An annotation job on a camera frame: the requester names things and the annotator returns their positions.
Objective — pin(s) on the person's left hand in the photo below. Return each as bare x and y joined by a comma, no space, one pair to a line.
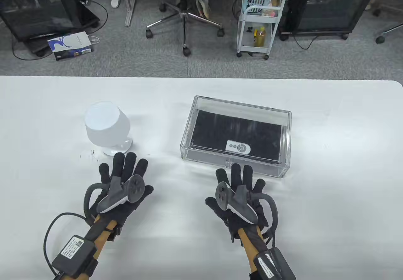
129,163

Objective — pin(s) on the person's right hand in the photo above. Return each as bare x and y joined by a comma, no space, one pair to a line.
235,173

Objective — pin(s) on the white desk lamp remote control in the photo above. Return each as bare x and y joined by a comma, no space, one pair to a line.
238,147

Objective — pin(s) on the white desk lamp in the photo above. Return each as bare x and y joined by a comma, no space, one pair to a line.
107,125

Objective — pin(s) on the clear acrylic drawer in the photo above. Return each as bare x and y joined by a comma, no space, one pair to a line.
239,106

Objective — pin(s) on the person's right forearm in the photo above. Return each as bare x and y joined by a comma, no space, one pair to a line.
250,239

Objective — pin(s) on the person's left forearm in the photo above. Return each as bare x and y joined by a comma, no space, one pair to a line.
100,229

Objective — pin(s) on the black drawer liner mat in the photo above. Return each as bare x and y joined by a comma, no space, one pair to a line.
236,128

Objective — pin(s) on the grey white hand controller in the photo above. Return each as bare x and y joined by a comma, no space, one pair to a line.
239,206
118,198

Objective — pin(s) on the white blue paper bag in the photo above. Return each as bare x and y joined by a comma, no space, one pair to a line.
70,45

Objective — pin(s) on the white rolling cart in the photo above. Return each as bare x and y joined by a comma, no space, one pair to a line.
245,37

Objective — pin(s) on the yellow bottle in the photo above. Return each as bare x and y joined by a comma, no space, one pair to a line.
260,37

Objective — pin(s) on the black office chair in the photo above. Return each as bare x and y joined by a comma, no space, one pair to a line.
185,15

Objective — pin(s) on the black glass cabinet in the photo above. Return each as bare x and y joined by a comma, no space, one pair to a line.
324,9
34,12

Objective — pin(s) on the grey chair base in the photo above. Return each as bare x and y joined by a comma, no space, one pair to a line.
388,32

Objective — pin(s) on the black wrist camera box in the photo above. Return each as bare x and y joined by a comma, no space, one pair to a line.
74,254
274,264

